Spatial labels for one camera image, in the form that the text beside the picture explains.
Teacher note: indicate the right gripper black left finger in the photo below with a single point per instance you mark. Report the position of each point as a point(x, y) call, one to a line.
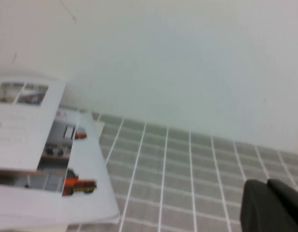
point(257, 210)

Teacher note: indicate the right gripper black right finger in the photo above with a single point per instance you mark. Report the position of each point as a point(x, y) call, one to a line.
point(291, 205)

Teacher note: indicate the product brochure book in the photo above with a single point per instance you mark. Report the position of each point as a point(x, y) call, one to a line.
point(91, 157)

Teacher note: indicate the grey white checked tablecloth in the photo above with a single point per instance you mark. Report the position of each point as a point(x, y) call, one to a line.
point(175, 169)

